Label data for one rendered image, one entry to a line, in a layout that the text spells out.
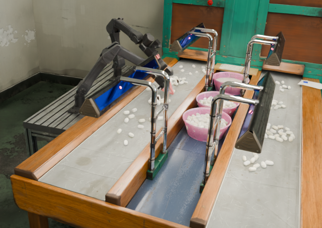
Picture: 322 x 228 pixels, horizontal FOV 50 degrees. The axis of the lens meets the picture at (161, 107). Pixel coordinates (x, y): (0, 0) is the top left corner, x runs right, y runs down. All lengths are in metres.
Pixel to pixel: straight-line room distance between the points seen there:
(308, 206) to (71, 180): 0.91
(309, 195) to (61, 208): 0.96
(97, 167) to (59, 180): 0.17
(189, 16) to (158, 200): 1.77
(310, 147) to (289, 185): 0.33
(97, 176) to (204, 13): 1.76
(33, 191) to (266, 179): 0.95
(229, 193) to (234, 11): 1.68
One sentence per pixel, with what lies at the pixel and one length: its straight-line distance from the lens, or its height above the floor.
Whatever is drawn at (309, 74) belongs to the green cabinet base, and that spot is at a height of 0.79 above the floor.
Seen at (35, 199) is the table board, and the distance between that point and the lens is 1.52.
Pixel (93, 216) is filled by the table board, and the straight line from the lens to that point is 1.38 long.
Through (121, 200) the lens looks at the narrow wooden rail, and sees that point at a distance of 1.34.
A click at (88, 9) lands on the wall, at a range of 4.09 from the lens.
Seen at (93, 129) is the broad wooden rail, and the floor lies 0.75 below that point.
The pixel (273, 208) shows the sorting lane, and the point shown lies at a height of 0.74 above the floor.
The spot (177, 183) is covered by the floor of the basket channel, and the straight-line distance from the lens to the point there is 1.53.
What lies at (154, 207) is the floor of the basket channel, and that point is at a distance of 1.40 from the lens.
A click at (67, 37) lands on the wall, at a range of 4.30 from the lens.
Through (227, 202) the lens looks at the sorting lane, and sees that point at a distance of 1.37.
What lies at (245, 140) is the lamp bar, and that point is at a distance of 1.08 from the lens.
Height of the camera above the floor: 1.59
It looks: 25 degrees down
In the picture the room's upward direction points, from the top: 3 degrees clockwise
